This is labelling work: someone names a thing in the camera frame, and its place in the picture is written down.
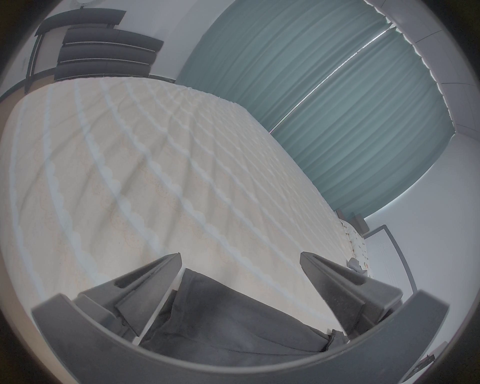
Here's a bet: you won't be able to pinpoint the blue-green curtain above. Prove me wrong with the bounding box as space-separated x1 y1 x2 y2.
270 26 457 219
175 0 392 133

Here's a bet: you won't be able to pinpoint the black T-shirt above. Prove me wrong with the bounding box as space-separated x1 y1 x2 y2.
139 268 349 357

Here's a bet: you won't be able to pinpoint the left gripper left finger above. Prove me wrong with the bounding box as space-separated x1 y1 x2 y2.
75 252 183 337

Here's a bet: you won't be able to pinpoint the black chest of drawers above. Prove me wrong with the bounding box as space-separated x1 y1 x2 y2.
54 28 165 81

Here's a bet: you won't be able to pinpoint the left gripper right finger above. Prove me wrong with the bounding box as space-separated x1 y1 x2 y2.
300 251 404 336

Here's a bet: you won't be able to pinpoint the pile of clothes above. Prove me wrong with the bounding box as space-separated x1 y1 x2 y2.
347 257 369 274

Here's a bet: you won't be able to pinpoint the grey bedside table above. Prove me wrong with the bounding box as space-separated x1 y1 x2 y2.
335 210 370 236

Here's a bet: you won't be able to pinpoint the bed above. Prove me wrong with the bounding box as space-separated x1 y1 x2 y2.
0 77 418 344

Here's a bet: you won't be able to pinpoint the white printed pillow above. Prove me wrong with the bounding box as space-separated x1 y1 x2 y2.
339 219 371 279

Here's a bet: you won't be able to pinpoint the black dressing table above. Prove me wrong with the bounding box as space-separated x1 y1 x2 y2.
24 8 127 91

